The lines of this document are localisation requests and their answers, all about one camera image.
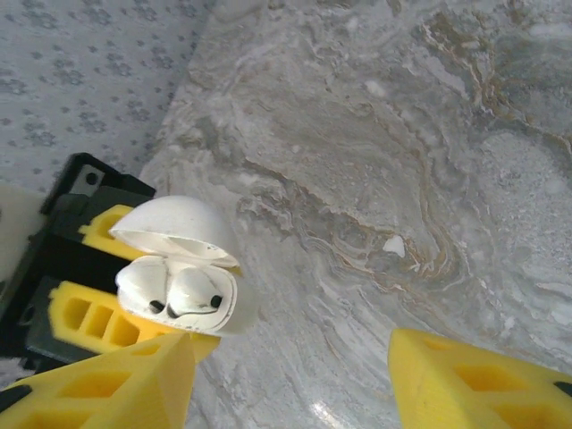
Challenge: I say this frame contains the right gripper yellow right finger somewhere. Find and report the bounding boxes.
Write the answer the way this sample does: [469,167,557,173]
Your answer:
[387,327,572,429]

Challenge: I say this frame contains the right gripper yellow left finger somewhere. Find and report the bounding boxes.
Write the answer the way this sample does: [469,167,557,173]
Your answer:
[0,331,198,429]

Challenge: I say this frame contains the white wireless earbud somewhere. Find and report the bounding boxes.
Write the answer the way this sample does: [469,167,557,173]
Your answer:
[116,257,173,316]
[164,266,224,321]

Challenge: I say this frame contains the round earbud charging case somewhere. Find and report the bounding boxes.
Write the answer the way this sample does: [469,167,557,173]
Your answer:
[108,195,261,337]

